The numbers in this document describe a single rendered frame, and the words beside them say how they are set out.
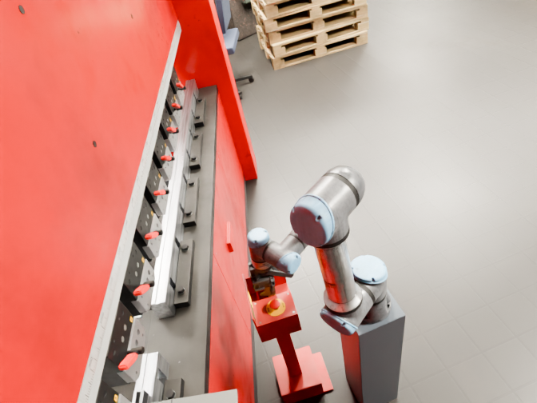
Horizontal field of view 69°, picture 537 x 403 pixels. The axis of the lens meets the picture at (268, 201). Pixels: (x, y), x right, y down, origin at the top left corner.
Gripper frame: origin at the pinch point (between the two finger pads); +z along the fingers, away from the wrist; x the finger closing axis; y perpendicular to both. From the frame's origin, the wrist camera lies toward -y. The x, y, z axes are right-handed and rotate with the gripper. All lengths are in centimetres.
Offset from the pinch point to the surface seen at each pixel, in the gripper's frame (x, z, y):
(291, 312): 13.6, -5.2, -3.9
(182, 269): -10.8, -14.7, 32.0
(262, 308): 8.3, -4.4, 5.8
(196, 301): 3.7, -12.0, 28.4
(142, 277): 12, -41, 39
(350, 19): -346, 28, -171
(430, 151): -131, 61, -153
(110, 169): -6, -69, 39
